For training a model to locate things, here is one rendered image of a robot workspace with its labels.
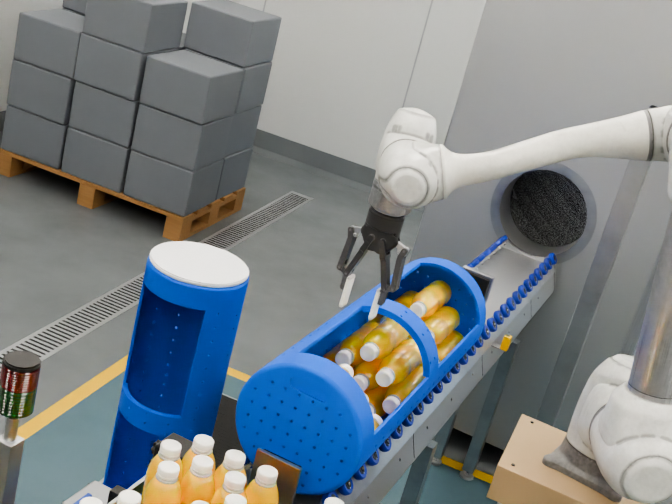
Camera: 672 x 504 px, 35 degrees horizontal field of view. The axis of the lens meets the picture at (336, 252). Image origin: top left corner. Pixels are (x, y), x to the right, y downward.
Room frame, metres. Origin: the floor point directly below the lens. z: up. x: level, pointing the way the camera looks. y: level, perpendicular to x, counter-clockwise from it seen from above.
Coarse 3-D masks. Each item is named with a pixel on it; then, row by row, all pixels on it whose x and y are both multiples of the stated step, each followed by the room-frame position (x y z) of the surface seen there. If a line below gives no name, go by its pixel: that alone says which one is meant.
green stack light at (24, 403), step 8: (0, 392) 1.54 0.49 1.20; (8, 392) 1.54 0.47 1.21; (32, 392) 1.56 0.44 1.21; (0, 400) 1.54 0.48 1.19; (8, 400) 1.54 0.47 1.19; (16, 400) 1.54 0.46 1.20; (24, 400) 1.54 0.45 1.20; (32, 400) 1.56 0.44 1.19; (0, 408) 1.54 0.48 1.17; (8, 408) 1.54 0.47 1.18; (16, 408) 1.54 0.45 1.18; (24, 408) 1.55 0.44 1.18; (32, 408) 1.56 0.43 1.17; (8, 416) 1.54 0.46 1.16; (16, 416) 1.54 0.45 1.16; (24, 416) 1.55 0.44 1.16
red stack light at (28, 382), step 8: (40, 368) 1.57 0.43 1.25; (0, 376) 1.55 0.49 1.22; (8, 376) 1.54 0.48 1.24; (16, 376) 1.54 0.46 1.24; (24, 376) 1.54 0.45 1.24; (32, 376) 1.55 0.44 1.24; (0, 384) 1.55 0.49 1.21; (8, 384) 1.54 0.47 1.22; (16, 384) 1.54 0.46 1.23; (24, 384) 1.54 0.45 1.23; (32, 384) 1.55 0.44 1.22; (16, 392) 1.54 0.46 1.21; (24, 392) 1.54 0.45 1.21
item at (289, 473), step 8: (256, 456) 1.82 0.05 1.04; (264, 456) 1.81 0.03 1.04; (272, 456) 1.81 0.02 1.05; (280, 456) 1.82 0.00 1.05; (256, 464) 1.81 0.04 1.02; (264, 464) 1.81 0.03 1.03; (272, 464) 1.80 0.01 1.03; (280, 464) 1.80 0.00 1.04; (288, 464) 1.79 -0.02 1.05; (296, 464) 1.81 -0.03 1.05; (256, 472) 1.81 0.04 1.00; (280, 472) 1.80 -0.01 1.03; (288, 472) 1.79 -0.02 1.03; (296, 472) 1.79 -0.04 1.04; (280, 480) 1.80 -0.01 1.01; (288, 480) 1.79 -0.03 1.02; (296, 480) 1.78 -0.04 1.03; (280, 488) 1.79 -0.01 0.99; (288, 488) 1.79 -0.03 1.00; (296, 488) 1.79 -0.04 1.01; (280, 496) 1.79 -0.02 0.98; (288, 496) 1.79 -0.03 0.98
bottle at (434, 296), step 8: (440, 280) 2.66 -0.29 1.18; (424, 288) 2.59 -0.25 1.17; (432, 288) 2.58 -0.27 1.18; (440, 288) 2.60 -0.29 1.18; (448, 288) 2.64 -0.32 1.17; (416, 296) 2.53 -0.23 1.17; (424, 296) 2.52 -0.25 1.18; (432, 296) 2.53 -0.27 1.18; (440, 296) 2.57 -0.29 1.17; (448, 296) 2.62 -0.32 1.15; (424, 304) 2.50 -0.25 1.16; (432, 304) 2.52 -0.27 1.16; (440, 304) 2.56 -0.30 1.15; (432, 312) 2.52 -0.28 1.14
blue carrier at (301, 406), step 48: (336, 336) 2.37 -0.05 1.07; (432, 336) 2.26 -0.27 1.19; (288, 384) 1.87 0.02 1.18; (336, 384) 1.84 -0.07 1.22; (432, 384) 2.23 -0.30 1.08; (240, 432) 1.89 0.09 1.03; (288, 432) 1.86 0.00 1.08; (336, 432) 1.83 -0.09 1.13; (384, 432) 1.93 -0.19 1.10; (336, 480) 1.82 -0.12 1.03
